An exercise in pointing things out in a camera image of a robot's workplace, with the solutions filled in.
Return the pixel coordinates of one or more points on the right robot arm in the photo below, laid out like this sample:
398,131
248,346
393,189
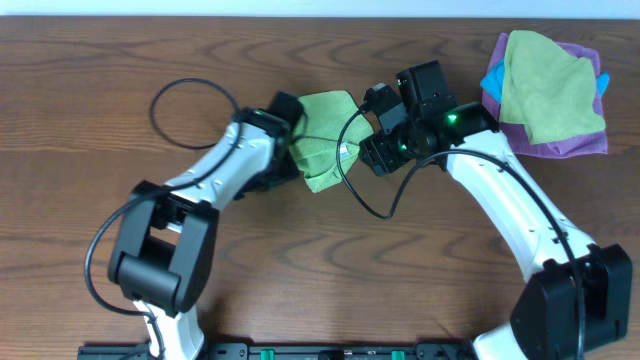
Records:
577,294

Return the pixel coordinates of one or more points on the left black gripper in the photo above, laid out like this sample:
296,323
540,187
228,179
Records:
288,163

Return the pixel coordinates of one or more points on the blue cloth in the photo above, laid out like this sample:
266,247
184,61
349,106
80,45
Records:
493,82

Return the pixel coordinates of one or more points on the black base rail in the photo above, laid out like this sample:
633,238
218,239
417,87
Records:
429,350

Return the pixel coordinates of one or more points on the olive green cloth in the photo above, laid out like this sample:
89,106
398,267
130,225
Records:
547,90

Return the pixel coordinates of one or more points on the bright green cloth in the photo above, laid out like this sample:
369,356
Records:
315,137

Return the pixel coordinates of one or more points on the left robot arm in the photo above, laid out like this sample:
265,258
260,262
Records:
164,250

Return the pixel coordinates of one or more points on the purple cloth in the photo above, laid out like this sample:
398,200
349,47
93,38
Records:
594,143

